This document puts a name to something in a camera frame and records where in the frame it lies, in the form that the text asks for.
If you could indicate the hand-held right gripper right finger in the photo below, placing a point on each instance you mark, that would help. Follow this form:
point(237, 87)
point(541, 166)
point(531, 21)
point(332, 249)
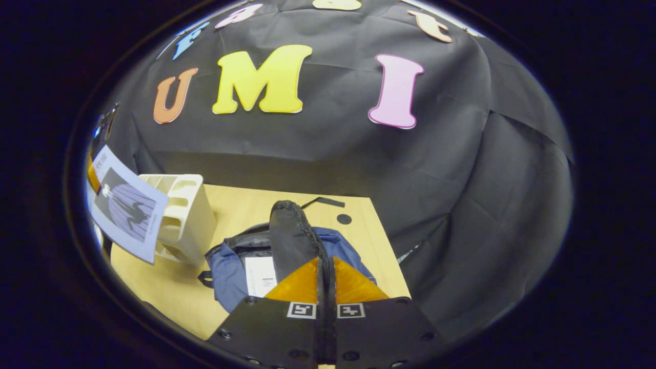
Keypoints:
point(384, 333)

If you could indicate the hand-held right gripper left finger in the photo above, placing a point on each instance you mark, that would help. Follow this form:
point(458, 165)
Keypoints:
point(266, 333)

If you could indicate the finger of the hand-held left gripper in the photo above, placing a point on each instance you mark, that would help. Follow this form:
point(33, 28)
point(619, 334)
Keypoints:
point(93, 177)

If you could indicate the blue and black schoolbag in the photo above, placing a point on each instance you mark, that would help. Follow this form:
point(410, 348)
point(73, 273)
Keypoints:
point(292, 236)

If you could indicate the white plastic bookshelf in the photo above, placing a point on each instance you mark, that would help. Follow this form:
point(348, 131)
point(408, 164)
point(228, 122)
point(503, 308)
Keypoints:
point(197, 225)

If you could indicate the black round table grommet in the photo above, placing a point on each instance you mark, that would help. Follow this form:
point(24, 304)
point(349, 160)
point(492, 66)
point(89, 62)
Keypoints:
point(344, 219)

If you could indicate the black backdrop cloth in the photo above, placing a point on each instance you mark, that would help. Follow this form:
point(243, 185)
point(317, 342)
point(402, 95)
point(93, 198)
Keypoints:
point(461, 179)

